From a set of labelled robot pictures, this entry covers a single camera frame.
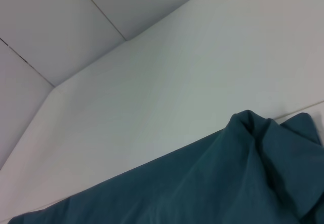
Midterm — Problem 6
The teal t-shirt with FREE print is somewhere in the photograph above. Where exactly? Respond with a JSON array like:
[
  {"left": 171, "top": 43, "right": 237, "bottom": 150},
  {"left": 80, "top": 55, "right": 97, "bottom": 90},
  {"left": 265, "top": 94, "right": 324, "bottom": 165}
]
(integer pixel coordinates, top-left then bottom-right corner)
[{"left": 7, "top": 109, "right": 324, "bottom": 224}]

